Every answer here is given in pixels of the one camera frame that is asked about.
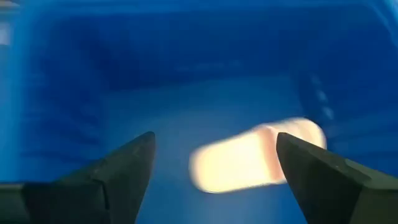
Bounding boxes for pink rubber slide sandal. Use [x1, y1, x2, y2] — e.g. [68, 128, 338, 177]
[188, 116, 327, 194]

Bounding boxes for blue plastic bin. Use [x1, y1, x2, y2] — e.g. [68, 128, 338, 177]
[0, 0, 398, 224]

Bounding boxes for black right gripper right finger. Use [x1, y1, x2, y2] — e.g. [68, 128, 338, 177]
[275, 132, 398, 224]

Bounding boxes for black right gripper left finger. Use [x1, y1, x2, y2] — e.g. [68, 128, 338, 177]
[0, 131, 156, 224]

